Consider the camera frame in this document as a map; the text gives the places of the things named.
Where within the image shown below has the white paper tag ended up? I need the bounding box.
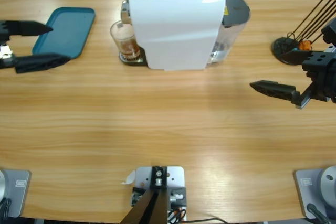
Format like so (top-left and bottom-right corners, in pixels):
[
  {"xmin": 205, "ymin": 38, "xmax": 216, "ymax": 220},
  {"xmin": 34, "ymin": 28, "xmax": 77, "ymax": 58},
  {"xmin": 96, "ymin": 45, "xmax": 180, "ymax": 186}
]
[{"xmin": 121, "ymin": 170, "xmax": 137, "ymax": 185}]

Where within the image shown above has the teal plastic tray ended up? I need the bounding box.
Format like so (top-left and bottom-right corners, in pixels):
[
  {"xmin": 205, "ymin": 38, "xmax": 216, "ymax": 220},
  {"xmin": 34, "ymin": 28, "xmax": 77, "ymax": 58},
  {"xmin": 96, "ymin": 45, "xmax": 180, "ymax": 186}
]
[{"xmin": 31, "ymin": 7, "xmax": 96, "ymax": 60}]

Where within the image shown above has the black base cable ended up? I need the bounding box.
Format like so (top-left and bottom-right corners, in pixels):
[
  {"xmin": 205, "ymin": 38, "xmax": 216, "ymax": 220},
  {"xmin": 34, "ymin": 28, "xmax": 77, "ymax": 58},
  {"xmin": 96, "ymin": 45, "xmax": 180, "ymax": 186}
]
[
  {"xmin": 0, "ymin": 198, "xmax": 13, "ymax": 219},
  {"xmin": 306, "ymin": 203, "xmax": 330, "ymax": 224}
]

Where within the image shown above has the black cable at mount block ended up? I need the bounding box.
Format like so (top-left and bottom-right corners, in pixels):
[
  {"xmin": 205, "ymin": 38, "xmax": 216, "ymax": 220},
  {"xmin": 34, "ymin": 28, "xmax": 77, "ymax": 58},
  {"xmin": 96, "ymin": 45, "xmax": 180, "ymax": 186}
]
[{"xmin": 187, "ymin": 217, "xmax": 228, "ymax": 224}]

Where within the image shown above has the white capsule coffee machine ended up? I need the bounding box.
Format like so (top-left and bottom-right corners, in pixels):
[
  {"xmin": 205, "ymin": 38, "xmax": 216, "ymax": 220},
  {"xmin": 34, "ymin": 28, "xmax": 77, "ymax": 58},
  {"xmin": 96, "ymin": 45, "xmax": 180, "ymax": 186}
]
[{"xmin": 119, "ymin": 0, "xmax": 227, "ymax": 72}]

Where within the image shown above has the black capsule holder with rods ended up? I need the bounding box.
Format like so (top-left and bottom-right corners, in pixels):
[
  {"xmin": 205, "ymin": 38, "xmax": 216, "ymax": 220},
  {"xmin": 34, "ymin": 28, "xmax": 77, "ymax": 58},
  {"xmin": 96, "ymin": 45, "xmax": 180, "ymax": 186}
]
[{"xmin": 271, "ymin": 0, "xmax": 336, "ymax": 65}]

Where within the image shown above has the orange coffee capsule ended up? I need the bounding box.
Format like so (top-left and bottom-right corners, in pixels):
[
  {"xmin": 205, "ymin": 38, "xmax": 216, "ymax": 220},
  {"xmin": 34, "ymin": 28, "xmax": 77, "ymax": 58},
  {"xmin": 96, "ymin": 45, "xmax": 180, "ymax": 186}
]
[{"xmin": 299, "ymin": 39, "xmax": 312, "ymax": 51}]

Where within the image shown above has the white block with dark post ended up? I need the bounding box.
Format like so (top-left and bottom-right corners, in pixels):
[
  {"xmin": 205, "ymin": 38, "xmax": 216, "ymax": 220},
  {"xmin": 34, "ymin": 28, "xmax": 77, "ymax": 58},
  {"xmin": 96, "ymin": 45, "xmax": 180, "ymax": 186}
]
[{"xmin": 120, "ymin": 165, "xmax": 187, "ymax": 224}]

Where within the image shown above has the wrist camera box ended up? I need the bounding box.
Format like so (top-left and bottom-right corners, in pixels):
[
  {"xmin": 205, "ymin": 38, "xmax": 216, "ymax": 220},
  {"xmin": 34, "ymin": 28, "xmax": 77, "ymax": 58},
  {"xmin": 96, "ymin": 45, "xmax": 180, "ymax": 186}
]
[{"xmin": 321, "ymin": 18, "xmax": 336, "ymax": 46}]

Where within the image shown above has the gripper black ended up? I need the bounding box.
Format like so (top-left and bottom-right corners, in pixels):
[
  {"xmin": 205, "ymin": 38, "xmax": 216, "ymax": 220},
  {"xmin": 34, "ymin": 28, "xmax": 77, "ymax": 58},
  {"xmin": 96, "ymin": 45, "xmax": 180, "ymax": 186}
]
[
  {"xmin": 249, "ymin": 50, "xmax": 336, "ymax": 109},
  {"xmin": 0, "ymin": 20, "xmax": 71, "ymax": 74}
]

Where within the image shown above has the clear water tank dark lid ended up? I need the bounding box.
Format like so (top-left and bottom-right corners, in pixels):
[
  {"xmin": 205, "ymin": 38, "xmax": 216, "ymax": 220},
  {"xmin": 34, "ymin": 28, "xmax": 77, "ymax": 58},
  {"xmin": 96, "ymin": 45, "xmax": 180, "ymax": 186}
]
[{"xmin": 207, "ymin": 0, "xmax": 251, "ymax": 65}]

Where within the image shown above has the clear drinking glass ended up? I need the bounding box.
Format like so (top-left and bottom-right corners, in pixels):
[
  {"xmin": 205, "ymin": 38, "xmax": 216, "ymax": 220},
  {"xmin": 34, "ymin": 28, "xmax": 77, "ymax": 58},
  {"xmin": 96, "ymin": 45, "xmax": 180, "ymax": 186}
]
[{"xmin": 110, "ymin": 20, "xmax": 141, "ymax": 63}]

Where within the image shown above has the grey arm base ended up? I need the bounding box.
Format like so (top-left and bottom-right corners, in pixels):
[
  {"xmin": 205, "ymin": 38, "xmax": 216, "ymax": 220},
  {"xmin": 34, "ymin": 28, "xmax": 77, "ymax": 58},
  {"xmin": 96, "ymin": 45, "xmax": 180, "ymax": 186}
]
[
  {"xmin": 293, "ymin": 165, "xmax": 336, "ymax": 219},
  {"xmin": 0, "ymin": 169, "xmax": 32, "ymax": 218}
]

